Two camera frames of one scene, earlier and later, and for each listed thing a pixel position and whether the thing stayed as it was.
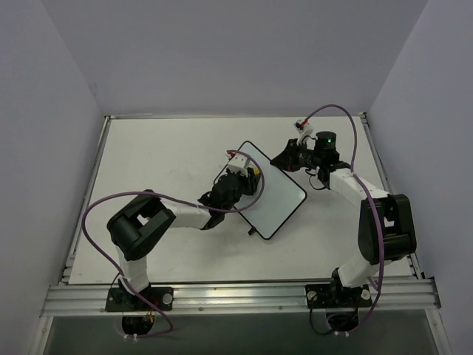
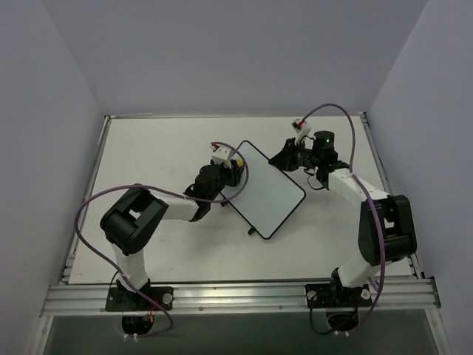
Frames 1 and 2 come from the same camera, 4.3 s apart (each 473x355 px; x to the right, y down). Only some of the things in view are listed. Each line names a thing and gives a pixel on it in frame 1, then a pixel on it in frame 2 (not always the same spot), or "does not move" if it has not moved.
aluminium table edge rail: (364, 119) does not move
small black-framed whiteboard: (281, 196) does not move
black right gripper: (292, 154) does not move
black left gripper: (250, 181) → (234, 173)
